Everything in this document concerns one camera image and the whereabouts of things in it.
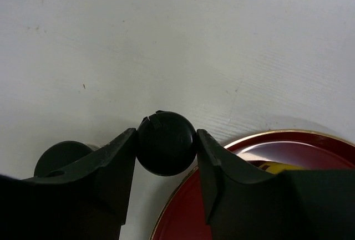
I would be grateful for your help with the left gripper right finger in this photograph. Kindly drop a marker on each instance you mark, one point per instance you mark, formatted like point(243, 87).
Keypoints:
point(242, 201)

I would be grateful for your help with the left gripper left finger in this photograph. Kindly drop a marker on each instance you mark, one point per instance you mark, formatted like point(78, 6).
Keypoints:
point(87, 199)

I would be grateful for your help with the small black cap bottle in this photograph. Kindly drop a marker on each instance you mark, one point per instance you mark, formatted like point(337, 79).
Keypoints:
point(61, 155)
point(167, 143)

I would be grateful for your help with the yellow label brown bottle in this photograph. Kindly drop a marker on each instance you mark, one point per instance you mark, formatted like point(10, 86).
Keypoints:
point(274, 167)

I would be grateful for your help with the round red tray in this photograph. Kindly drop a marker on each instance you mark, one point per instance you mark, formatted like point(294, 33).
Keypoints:
point(183, 215)

